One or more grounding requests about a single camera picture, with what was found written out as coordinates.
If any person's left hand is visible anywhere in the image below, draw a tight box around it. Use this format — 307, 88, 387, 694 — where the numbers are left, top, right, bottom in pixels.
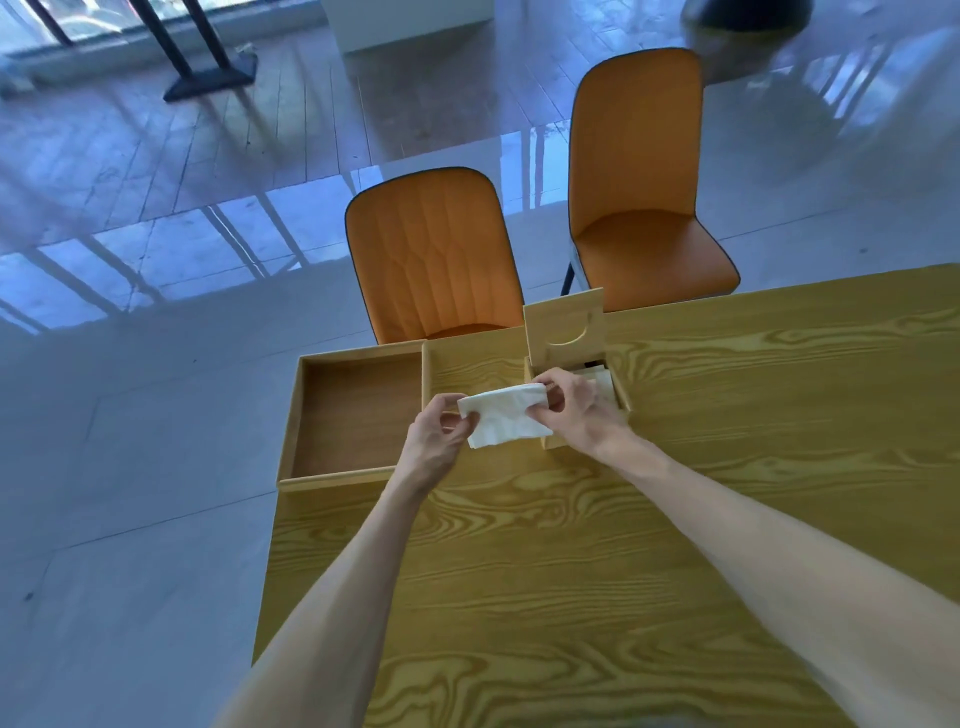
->
394, 393, 480, 490

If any orange chair with smooth back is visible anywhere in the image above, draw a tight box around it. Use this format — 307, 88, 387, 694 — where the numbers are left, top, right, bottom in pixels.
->
560, 47, 742, 314

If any black metal floor stand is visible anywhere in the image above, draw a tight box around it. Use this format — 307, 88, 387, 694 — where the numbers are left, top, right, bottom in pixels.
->
129, 0, 260, 104

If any white paper tissue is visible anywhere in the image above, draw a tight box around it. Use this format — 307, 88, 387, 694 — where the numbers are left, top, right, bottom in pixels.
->
456, 383, 555, 450

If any person's right forearm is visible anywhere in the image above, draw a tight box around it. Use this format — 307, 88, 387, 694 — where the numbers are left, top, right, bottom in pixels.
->
596, 433, 960, 728

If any white cabinet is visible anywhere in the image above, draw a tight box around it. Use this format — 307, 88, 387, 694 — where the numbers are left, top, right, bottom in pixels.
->
321, 0, 496, 54

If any stack of white tissues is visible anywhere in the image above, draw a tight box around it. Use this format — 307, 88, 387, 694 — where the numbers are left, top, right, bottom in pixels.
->
576, 364, 618, 402

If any wooden tissue box lid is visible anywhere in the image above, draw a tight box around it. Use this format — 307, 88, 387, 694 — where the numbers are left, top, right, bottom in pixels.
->
522, 287, 607, 369

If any person's right hand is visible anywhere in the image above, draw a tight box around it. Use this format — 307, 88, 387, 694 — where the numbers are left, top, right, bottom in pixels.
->
525, 366, 640, 461

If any person's left forearm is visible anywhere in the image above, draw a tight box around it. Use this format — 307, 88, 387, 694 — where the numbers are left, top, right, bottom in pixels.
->
213, 466, 445, 728

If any wooden tissue box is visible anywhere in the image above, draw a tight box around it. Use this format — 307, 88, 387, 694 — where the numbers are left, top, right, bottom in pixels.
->
523, 355, 633, 451

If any dark round base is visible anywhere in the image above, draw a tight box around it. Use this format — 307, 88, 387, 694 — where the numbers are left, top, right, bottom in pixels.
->
681, 0, 816, 35

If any shallow wooden tray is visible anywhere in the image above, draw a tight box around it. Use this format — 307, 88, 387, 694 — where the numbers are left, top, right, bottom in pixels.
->
276, 339, 429, 494

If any orange chair with stitched back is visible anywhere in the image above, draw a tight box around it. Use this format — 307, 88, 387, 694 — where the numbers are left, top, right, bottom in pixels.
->
344, 166, 526, 346

